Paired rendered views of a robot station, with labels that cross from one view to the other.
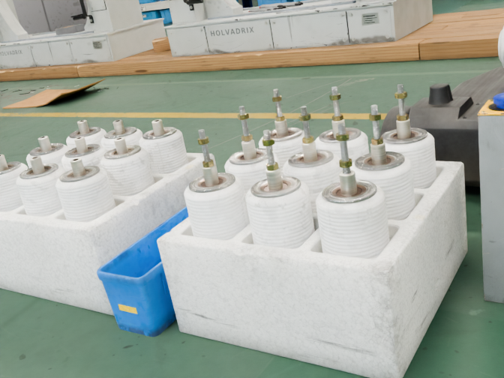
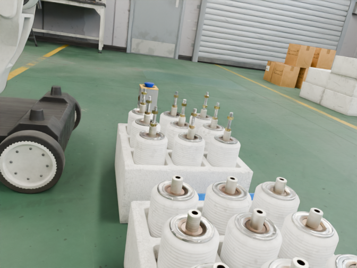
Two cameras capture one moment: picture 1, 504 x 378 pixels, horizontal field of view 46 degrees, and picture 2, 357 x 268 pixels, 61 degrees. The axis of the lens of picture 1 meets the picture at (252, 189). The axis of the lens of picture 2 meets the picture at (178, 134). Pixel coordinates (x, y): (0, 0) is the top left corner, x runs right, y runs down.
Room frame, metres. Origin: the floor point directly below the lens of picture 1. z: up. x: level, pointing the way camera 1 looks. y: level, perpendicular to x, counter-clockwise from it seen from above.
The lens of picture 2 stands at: (1.70, 0.49, 0.55)
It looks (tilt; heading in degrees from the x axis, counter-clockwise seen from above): 19 degrees down; 218
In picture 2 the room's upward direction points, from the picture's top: 9 degrees clockwise
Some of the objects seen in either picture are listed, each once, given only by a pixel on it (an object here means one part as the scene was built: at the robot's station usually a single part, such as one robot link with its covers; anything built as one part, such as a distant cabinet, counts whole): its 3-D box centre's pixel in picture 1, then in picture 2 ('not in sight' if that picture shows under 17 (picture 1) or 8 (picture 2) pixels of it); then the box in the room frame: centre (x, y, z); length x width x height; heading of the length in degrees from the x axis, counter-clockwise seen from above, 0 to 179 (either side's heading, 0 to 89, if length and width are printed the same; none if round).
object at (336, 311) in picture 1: (322, 246); (173, 167); (0.92, -0.10, 0.09); 0.39 x 0.39 x 0.18; 55
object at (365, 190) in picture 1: (349, 192); (202, 117); (0.76, -0.13, 0.25); 0.08 x 0.08 x 0.01
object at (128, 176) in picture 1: (133, 193); (221, 226); (1.17, 0.24, 0.16); 0.10 x 0.10 x 0.18
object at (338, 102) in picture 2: not in sight; (350, 102); (-1.90, -0.10, 0.09); 0.39 x 0.39 x 0.18; 56
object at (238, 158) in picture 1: (250, 157); (190, 137); (0.99, -0.01, 0.25); 0.08 x 0.08 x 0.01
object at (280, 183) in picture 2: (78, 167); (279, 185); (1.08, 0.31, 0.26); 0.02 x 0.02 x 0.03
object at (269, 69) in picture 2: not in sight; (277, 72); (-2.99, -1.41, 0.15); 0.30 x 0.24 x 0.30; 141
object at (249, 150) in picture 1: (249, 150); (190, 133); (0.99, -0.01, 0.26); 0.02 x 0.02 x 0.03
